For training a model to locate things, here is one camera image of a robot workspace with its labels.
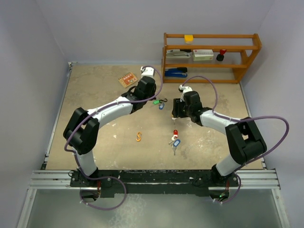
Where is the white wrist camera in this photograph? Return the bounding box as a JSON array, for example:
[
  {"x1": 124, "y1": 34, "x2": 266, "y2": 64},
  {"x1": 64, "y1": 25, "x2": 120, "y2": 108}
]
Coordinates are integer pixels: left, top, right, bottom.
[
  {"x1": 179, "y1": 85, "x2": 193, "y2": 102},
  {"x1": 140, "y1": 66, "x2": 155, "y2": 78}
]

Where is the wooden shelf rack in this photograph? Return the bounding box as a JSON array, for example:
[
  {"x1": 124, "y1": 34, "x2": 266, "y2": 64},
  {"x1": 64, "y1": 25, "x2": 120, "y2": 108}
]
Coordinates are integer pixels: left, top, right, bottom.
[{"x1": 161, "y1": 33, "x2": 262, "y2": 83}]

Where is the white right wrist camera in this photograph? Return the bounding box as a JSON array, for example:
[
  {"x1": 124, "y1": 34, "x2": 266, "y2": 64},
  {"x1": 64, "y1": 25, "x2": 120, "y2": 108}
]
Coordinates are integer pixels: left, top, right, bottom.
[{"x1": 179, "y1": 85, "x2": 193, "y2": 102}]

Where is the blue key tag with key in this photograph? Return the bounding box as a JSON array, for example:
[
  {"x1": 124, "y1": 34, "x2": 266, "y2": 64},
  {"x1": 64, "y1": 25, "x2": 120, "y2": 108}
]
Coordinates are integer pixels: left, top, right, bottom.
[
  {"x1": 159, "y1": 103, "x2": 165, "y2": 110},
  {"x1": 172, "y1": 139, "x2": 181, "y2": 156}
]

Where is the red key tag with key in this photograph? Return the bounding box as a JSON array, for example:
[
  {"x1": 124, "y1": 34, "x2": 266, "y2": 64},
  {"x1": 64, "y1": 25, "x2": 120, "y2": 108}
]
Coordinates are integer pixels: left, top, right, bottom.
[{"x1": 169, "y1": 129, "x2": 178, "y2": 145}]

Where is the red and black stamp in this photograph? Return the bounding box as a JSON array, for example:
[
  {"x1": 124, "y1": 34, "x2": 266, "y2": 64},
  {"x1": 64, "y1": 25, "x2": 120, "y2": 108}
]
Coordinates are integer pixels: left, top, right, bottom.
[{"x1": 216, "y1": 49, "x2": 227, "y2": 62}]

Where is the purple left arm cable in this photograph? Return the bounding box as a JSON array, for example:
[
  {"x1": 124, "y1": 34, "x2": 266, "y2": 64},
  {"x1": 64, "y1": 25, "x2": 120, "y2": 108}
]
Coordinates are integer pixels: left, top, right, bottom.
[{"x1": 64, "y1": 66, "x2": 163, "y2": 211}]

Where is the white stapler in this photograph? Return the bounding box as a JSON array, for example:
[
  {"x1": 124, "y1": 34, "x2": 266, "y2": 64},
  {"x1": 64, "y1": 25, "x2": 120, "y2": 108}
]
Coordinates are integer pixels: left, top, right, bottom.
[{"x1": 166, "y1": 49, "x2": 192, "y2": 58}]

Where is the orange spiral notebook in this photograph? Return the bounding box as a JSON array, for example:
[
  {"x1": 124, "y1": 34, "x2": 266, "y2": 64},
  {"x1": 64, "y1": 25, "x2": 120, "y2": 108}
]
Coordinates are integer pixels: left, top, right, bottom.
[{"x1": 118, "y1": 72, "x2": 138, "y2": 88}]

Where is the aluminium frame rail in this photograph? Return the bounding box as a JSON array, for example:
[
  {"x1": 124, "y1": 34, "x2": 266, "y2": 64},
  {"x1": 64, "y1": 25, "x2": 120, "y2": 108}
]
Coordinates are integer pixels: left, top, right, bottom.
[{"x1": 28, "y1": 170, "x2": 281, "y2": 190}]

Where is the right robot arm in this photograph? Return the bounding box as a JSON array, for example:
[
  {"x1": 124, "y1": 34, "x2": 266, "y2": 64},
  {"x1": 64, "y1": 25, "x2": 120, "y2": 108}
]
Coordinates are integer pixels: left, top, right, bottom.
[{"x1": 172, "y1": 86, "x2": 267, "y2": 186}]

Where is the white and red box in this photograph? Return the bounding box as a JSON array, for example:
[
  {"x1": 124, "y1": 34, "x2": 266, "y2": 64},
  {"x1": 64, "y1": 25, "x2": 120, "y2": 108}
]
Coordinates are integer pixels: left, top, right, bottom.
[{"x1": 192, "y1": 49, "x2": 214, "y2": 61}]

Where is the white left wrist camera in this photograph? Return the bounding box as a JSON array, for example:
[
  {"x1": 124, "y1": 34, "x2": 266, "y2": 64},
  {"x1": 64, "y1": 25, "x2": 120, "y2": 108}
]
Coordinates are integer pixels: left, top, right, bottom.
[{"x1": 140, "y1": 66, "x2": 155, "y2": 78}]

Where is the orange S-shaped carabiner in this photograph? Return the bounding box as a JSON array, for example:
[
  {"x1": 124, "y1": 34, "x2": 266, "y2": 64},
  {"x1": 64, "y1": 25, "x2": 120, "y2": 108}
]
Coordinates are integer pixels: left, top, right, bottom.
[{"x1": 136, "y1": 132, "x2": 142, "y2": 142}]

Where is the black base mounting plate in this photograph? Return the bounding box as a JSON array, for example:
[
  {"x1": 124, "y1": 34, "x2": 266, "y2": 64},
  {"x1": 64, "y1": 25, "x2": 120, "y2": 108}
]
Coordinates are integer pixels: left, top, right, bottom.
[{"x1": 69, "y1": 170, "x2": 239, "y2": 198}]

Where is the blue stapler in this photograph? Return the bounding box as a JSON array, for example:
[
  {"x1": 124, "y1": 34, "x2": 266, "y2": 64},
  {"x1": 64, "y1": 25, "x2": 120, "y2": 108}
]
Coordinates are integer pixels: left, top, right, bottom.
[{"x1": 165, "y1": 67, "x2": 188, "y2": 78}]

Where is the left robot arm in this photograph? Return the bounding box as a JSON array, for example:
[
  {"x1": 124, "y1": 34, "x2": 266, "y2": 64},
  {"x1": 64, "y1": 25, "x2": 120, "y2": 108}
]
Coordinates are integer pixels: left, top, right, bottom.
[{"x1": 63, "y1": 76, "x2": 156, "y2": 186}]

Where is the yellow-lidded container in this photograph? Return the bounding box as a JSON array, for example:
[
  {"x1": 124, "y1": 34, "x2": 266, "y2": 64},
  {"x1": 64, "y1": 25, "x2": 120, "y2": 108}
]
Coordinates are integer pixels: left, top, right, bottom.
[{"x1": 184, "y1": 34, "x2": 194, "y2": 44}]

